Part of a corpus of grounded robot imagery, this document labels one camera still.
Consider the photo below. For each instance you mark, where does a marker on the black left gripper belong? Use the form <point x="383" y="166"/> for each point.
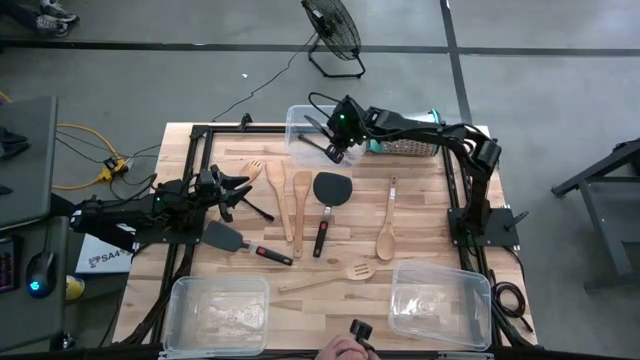
<point x="220" y="200"/>

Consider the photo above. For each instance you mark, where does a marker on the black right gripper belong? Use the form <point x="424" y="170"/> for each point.
<point x="347" y="125"/>

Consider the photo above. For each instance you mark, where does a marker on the slim black plastic utensil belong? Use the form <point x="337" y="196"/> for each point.
<point x="316" y="126"/>
<point x="260" y="210"/>
<point x="312" y="141"/>

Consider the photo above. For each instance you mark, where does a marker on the wooden fork spoon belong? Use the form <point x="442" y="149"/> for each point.
<point x="252" y="170"/>

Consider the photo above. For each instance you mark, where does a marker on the slotted wooden spatula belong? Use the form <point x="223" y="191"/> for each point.
<point x="320" y="281"/>

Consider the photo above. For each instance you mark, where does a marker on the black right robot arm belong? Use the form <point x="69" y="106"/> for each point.
<point x="475" y="150"/>

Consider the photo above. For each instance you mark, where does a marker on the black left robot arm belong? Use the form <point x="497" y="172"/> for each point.
<point x="115" y="217"/>

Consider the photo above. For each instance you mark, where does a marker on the clear plastic bin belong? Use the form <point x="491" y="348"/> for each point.
<point x="295" y="120"/>
<point x="215" y="315"/>
<point x="440" y="305"/>

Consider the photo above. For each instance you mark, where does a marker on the black clamp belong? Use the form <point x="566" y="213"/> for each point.
<point x="245" y="121"/>

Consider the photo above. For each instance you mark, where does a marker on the teal and steel box grater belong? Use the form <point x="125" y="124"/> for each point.
<point x="405" y="147"/>

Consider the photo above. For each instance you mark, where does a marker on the yellow power plug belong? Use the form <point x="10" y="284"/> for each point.
<point x="112" y="167"/>

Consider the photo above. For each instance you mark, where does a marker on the black floor fan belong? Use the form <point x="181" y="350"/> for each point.
<point x="332" y="25"/>

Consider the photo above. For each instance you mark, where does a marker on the white printed box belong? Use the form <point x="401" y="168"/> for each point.
<point x="102" y="257"/>

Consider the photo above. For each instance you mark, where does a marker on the yellow round object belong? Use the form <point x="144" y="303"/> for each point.
<point x="75" y="287"/>

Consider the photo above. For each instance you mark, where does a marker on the person's hand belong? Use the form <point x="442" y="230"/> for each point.
<point x="345" y="347"/>

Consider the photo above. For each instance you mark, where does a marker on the grey desk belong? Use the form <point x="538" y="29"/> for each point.
<point x="27" y="165"/>
<point x="35" y="315"/>

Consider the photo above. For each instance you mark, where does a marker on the black computer mouse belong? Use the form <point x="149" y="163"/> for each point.
<point x="41" y="272"/>

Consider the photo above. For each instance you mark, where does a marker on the black object on desk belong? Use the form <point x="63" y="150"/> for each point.
<point x="12" y="142"/>

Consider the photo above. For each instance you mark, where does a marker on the black keyboard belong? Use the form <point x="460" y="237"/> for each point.
<point x="7" y="265"/>

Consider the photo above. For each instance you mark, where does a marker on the person's shoe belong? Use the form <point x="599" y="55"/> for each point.
<point x="60" y="11"/>
<point x="50" y="26"/>

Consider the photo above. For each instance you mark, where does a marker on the black metal stand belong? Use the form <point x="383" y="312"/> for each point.
<point x="600" y="200"/>

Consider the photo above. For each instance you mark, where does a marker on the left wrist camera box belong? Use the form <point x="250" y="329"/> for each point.
<point x="206" y="181"/>

